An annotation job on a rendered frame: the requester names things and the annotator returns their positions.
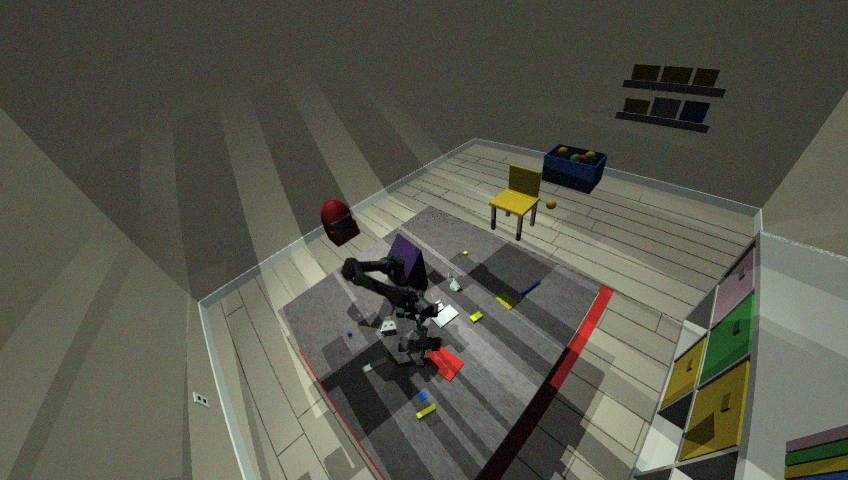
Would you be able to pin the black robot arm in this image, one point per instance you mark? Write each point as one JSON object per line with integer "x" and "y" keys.
{"x": 396, "y": 295}

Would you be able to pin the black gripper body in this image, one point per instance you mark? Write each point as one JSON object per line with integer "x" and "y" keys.
{"x": 400, "y": 312}

